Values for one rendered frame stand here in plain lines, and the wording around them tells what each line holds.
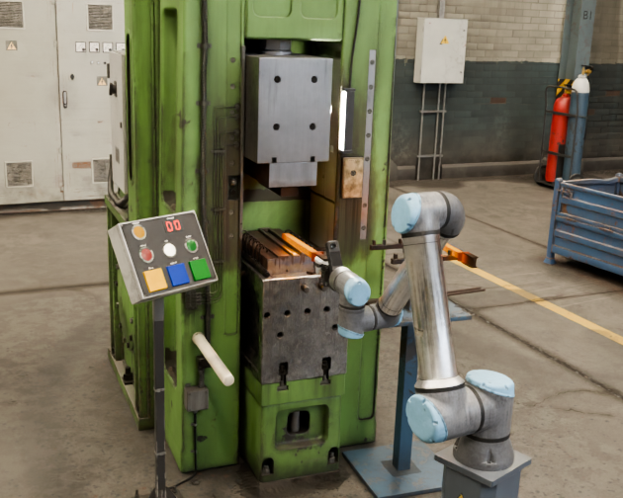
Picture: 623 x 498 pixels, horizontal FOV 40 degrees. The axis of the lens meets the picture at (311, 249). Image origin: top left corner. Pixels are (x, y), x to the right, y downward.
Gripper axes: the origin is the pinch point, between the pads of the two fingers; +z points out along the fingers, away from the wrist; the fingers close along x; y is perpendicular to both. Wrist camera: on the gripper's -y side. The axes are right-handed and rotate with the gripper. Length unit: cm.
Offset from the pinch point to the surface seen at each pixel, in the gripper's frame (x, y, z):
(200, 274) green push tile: -44.3, 5.3, 6.1
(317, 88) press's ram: 7, -60, 25
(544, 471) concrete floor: 108, 105, -11
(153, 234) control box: -61, -10, 9
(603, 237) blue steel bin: 330, 75, 224
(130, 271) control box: -71, 0, 1
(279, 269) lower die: -7.5, 11.8, 23.7
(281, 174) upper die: -7.6, -26.8, 24.4
